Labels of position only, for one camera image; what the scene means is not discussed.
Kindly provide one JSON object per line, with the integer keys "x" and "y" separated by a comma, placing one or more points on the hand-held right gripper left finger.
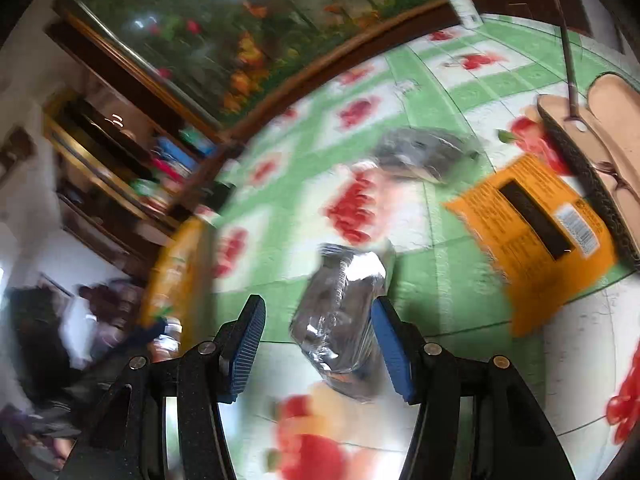
{"x": 247, "y": 350}

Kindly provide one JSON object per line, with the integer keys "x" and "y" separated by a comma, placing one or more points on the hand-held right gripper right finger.
{"x": 395, "y": 355}

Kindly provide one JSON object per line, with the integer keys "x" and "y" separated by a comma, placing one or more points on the silver foil bag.
{"x": 340, "y": 320}

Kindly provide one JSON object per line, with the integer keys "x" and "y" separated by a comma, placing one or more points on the yellow cardboard box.
{"x": 175, "y": 270}

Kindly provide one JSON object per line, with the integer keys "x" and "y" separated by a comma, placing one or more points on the green fruit-print tablecloth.
{"x": 450, "y": 270}

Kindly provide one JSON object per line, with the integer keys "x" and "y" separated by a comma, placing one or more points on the large orange snack bag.
{"x": 530, "y": 280}

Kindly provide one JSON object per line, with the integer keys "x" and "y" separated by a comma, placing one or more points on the clear bag of grey packets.
{"x": 420, "y": 147}

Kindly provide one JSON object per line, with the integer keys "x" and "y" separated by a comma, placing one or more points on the blue box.
{"x": 175, "y": 152}

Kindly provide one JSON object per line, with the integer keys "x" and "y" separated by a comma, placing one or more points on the wooden shelf cabinet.
{"x": 100, "y": 200}

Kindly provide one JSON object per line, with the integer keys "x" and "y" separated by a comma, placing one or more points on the green and white pack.
{"x": 197, "y": 137}

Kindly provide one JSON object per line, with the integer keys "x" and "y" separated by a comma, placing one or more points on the pink-soled black sandal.
{"x": 620, "y": 110}
{"x": 585, "y": 180}

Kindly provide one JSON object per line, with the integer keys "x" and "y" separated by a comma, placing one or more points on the small black-white candy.
{"x": 407, "y": 86}

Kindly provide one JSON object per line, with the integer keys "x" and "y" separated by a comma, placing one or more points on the wooden-framed planted aquarium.
{"x": 300, "y": 20}

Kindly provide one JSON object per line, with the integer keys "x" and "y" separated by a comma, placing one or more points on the dark wooden cabinet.
{"x": 530, "y": 7}

